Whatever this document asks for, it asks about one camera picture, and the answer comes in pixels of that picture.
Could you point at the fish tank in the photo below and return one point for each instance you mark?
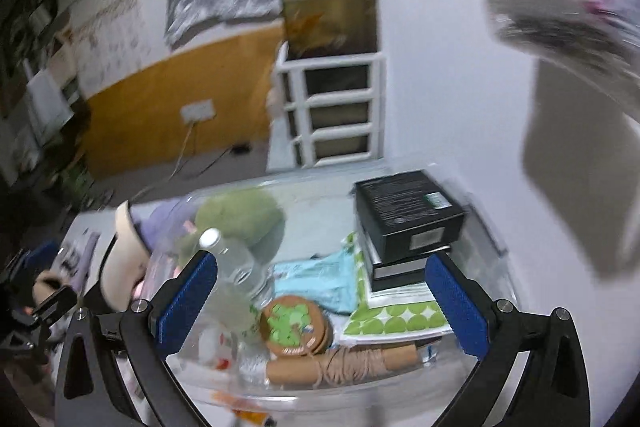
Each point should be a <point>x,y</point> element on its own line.
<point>319,28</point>

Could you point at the orange hand cream tube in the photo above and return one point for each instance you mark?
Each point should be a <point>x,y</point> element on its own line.
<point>241,412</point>

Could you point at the green dotted white packet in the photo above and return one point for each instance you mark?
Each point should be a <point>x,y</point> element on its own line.
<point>398,315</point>

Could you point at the white wall power strip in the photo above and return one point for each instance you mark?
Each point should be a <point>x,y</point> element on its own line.
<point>197,112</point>

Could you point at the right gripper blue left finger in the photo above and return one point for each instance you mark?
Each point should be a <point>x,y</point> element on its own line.
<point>179,301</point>

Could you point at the clear plastic storage bin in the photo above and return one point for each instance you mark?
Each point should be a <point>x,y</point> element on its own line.
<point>320,213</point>

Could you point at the cardboard tube with twine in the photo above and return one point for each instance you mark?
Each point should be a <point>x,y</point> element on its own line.
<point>342,366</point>

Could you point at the light blue plastic packet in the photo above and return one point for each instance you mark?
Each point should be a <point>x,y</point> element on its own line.
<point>330,282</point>

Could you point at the white drawer shelf unit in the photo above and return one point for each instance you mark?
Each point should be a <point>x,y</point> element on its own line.
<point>326,110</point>

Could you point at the purple fluffy cloth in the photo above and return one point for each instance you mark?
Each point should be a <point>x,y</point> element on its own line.
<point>165,219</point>

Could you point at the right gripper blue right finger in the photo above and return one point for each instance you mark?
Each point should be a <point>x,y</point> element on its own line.
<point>462,301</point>

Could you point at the green fluffy hat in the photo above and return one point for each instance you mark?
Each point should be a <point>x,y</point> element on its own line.
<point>250,215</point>

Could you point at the black product box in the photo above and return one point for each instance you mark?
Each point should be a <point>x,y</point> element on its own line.
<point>405,215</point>

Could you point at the clear plastic water bottle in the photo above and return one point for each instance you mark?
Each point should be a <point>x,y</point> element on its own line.
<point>242,289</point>

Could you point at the beige black sun visor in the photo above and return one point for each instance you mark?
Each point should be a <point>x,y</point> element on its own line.
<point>125,265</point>

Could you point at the pink bunny hand mirror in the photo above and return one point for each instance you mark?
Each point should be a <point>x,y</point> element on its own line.
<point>171,248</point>

